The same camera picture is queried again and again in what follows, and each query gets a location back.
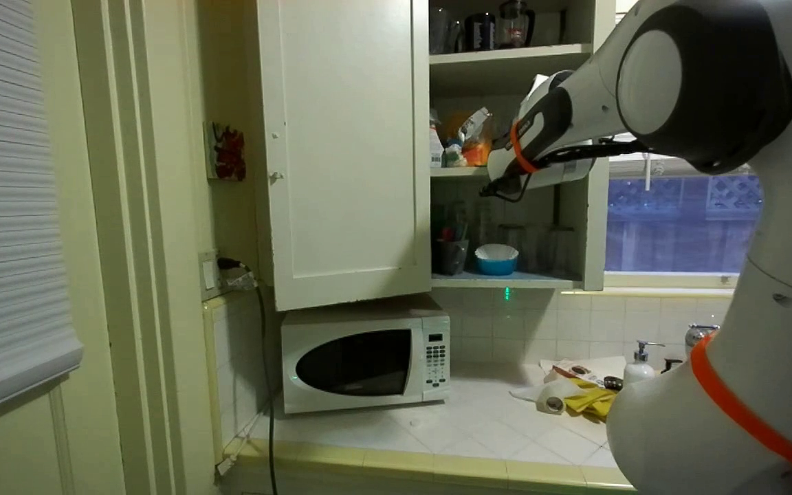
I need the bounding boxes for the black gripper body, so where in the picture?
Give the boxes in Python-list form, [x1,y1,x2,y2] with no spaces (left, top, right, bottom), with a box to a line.
[492,161,551,199]

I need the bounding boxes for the open cabinet with shelves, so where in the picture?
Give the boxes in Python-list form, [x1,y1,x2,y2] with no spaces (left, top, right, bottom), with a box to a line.
[427,0,599,296]

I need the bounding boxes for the open white cabinet door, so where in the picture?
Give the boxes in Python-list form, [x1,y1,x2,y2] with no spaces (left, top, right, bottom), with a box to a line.
[580,155,610,293]

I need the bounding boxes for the closed white cabinet door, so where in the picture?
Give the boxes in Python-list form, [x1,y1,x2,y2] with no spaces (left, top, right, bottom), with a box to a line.
[255,0,435,315]

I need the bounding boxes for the orange packet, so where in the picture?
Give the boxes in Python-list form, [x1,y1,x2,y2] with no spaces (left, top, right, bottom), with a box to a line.
[462,135,496,172]

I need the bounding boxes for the small white bottle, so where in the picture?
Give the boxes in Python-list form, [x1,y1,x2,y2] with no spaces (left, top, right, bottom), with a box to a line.
[427,121,449,172]

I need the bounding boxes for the blue bowl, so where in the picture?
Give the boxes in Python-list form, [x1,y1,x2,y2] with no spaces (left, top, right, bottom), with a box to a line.
[474,242,523,278]

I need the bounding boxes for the dark cup with utensils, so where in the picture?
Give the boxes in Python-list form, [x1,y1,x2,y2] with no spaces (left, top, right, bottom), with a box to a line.
[433,223,471,278]

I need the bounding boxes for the dark glass jar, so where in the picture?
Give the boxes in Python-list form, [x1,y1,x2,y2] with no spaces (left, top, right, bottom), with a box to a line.
[496,0,536,54]

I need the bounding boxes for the white pump soap bottle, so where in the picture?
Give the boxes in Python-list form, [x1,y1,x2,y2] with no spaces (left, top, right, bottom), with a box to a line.
[621,338,662,388]

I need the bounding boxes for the white microwave oven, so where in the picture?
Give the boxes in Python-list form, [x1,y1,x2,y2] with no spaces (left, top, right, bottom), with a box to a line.
[277,307,453,419]

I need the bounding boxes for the chrome top white dispenser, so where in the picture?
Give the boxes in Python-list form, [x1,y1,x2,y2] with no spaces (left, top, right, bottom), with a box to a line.
[684,319,723,357]

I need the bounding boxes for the white door blinds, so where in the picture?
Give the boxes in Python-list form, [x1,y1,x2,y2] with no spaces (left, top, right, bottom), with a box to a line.
[0,0,86,430]

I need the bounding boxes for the cream panelled door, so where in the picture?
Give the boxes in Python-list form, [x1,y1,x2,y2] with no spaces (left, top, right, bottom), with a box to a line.
[0,0,133,495]

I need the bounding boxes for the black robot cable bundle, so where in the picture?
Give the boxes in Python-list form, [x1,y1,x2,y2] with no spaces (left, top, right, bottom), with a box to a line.
[536,135,649,176]

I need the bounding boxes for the red wall decoration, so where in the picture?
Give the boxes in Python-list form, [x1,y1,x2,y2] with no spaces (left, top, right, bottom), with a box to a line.
[210,121,251,184]

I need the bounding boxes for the black power cable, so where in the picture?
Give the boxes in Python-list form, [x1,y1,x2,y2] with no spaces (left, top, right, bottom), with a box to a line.
[254,280,283,495]

